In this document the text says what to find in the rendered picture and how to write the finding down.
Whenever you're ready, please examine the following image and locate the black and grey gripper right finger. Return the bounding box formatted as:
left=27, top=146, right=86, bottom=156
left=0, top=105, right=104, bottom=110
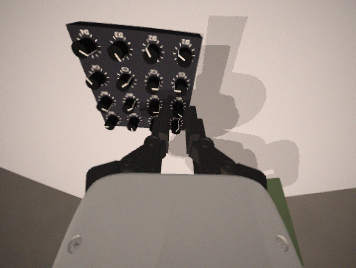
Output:
left=185, top=106, right=267, bottom=191

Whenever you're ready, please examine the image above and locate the black knob box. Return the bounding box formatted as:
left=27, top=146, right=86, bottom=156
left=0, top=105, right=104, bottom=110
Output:
left=65, top=21, right=203, bottom=134

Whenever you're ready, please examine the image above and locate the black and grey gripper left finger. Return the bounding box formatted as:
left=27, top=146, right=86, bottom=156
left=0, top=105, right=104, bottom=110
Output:
left=85, top=104, right=170, bottom=193

